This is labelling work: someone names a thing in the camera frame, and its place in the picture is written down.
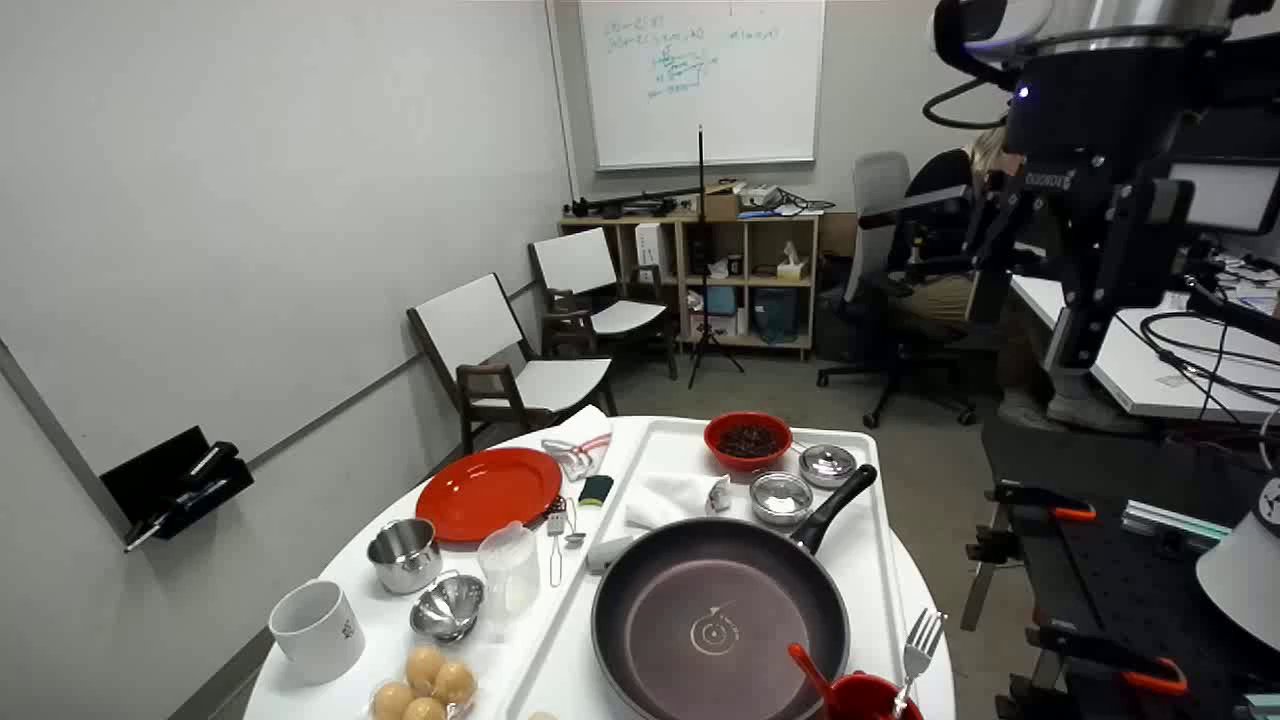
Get red plate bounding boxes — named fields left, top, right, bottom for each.
left=412, top=443, right=564, bottom=552

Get white desk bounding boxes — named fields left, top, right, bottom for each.
left=1007, top=268, right=1280, bottom=425

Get white napkin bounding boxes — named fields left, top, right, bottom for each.
left=536, top=405, right=620, bottom=473

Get whiteboard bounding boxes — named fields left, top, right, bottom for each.
left=572, top=0, right=832, bottom=176

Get black desk cables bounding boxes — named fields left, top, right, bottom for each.
left=1138, top=301, right=1280, bottom=420

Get silver fork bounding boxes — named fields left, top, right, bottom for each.
left=887, top=603, right=951, bottom=720

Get orange handled black clamp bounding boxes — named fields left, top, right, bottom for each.
left=988, top=477, right=1104, bottom=532
left=1027, top=614, right=1192, bottom=704

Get white tray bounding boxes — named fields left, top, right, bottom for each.
left=505, top=417, right=909, bottom=720

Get black office chair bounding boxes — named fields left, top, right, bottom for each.
left=813, top=145, right=1035, bottom=433

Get small round steel dish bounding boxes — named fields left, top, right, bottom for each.
left=796, top=439, right=864, bottom=495

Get small tilted steel bowl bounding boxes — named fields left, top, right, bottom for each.
left=408, top=572, right=488, bottom=649

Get black mounting workbench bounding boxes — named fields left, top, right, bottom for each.
left=976, top=405, right=1280, bottom=720

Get steel cup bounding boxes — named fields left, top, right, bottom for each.
left=366, top=516, right=445, bottom=598

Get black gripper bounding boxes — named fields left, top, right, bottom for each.
left=1003, top=43, right=1206, bottom=411

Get black frying pan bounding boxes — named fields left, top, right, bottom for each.
left=591, top=461, right=880, bottom=720

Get grey mesh office chair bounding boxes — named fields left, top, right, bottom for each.
left=847, top=147, right=917, bottom=313

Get pale green metal bar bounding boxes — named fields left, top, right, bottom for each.
left=1115, top=495, right=1240, bottom=552

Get cardboard box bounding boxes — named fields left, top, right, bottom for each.
left=696, top=178, right=746, bottom=222

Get red utensil cup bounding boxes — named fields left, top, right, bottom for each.
left=820, top=666, right=930, bottom=720

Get clear plastic cup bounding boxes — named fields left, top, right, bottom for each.
left=477, top=519, right=544, bottom=620

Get white mug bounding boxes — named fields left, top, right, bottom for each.
left=265, top=575, right=369, bottom=687

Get orange spatula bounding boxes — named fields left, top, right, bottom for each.
left=783, top=638, right=842, bottom=704

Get black wall holder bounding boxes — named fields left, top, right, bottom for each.
left=98, top=425, right=260, bottom=552

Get red bowl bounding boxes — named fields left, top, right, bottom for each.
left=699, top=409, right=796, bottom=478

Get wooden shelf unit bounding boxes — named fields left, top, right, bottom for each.
left=556, top=194, right=830, bottom=364

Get bread rolls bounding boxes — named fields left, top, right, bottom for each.
left=434, top=659, right=480, bottom=709

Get white chair with dark frame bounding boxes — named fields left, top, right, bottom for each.
left=405, top=268, right=620, bottom=454
left=527, top=222, right=681, bottom=378

